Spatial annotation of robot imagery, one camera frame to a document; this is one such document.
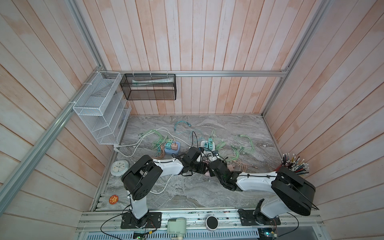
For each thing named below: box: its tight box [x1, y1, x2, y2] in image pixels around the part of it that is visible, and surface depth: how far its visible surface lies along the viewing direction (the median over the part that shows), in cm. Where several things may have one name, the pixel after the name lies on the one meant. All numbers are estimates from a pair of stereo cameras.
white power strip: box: [200, 140, 216, 152], surface depth 97 cm
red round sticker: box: [109, 194, 119, 205], surface depth 81 cm
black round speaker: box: [205, 215, 219, 231], surface depth 70 cm
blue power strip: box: [164, 139, 181, 155], surface depth 97 cm
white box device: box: [167, 218, 187, 240], surface depth 70 cm
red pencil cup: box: [274, 153, 310, 176], surface depth 78 cm
